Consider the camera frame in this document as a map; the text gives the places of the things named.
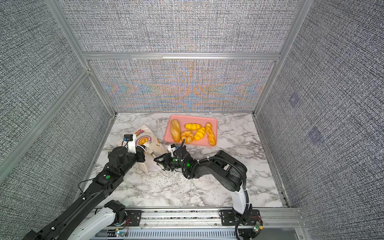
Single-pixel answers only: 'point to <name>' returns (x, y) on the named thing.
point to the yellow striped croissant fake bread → (199, 134)
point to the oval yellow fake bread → (192, 126)
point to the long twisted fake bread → (210, 134)
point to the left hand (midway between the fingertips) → (145, 145)
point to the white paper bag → (152, 148)
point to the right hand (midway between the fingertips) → (154, 161)
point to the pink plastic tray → (196, 130)
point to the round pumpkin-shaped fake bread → (188, 136)
